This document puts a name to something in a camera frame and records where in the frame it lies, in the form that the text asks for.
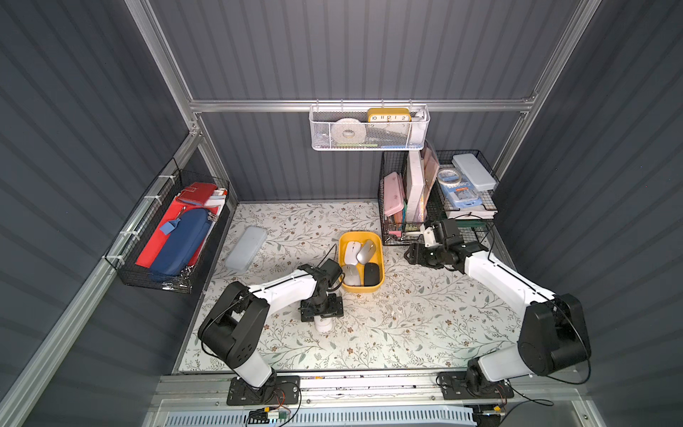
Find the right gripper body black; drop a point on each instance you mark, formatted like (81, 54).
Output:
(422, 253)

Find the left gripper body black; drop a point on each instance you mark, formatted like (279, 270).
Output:
(320, 310)

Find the small white mouse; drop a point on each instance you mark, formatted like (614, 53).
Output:
(323, 325)

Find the black mouse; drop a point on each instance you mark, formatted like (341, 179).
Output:
(372, 274)

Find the yellow storage box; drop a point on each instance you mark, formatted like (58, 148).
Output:
(362, 236)

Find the silver mouse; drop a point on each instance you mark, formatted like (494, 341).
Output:
(367, 252)

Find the grey mouse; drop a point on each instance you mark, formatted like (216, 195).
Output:
(351, 274)

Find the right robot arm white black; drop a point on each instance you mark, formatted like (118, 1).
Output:
(553, 334)

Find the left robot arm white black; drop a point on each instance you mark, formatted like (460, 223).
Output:
(232, 329)

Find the white upright box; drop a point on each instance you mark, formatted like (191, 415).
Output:
(414, 187)

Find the blue packaged tape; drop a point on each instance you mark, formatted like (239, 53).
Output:
(457, 189)

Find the pink pencil case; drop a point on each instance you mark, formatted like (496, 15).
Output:
(393, 194)

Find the white case on organizer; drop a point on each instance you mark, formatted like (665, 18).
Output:
(475, 172)

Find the pink upright folder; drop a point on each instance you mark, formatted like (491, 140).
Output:
(430, 169)

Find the light blue pencil case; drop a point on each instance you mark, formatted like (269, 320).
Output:
(243, 253)

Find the blue pouch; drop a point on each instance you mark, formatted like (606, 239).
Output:
(192, 229)

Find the white tape roll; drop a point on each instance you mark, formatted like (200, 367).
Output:
(348, 131)

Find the yellow clock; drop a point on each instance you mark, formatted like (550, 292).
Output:
(389, 115)

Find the red folder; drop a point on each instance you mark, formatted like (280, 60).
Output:
(192, 197)

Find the white mesh hanging basket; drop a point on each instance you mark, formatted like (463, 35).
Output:
(379, 136)

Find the black wire desk organizer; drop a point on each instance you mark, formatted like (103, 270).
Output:
(437, 206)

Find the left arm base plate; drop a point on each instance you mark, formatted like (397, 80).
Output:
(278, 389)

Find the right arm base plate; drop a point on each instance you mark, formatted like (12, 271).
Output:
(463, 385)

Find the aluminium front rail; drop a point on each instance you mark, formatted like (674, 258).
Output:
(346, 388)

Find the black wire wall basket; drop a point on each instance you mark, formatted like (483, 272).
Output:
(132, 239)

